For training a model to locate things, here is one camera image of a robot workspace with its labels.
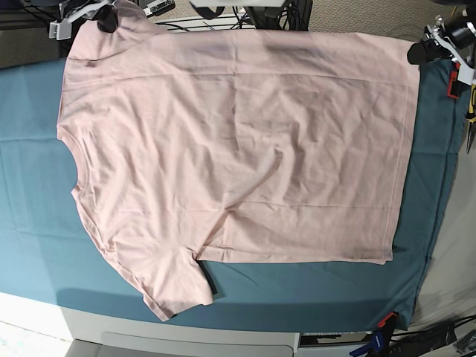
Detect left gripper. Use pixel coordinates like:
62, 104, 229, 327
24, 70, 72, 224
407, 10, 475, 69

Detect orange blue clamp lower right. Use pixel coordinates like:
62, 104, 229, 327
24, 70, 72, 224
350, 312, 399, 357

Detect orange black clamp upper right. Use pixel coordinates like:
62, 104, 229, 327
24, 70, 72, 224
447, 62, 461, 99

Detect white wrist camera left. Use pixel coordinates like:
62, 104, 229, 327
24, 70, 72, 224
457, 63, 475, 86

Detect yellow handled pliers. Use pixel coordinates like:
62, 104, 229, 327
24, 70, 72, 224
466, 84, 476, 153

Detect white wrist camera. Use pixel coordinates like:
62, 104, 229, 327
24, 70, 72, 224
48, 20, 72, 41
457, 63, 475, 86

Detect teal table cloth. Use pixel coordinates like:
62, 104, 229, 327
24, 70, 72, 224
1, 60, 470, 332

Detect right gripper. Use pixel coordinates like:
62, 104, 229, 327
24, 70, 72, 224
62, 0, 118, 33

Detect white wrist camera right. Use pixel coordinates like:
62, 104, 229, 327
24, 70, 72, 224
48, 20, 72, 41

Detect pink T-shirt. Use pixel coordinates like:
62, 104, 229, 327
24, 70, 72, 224
57, 1, 419, 321

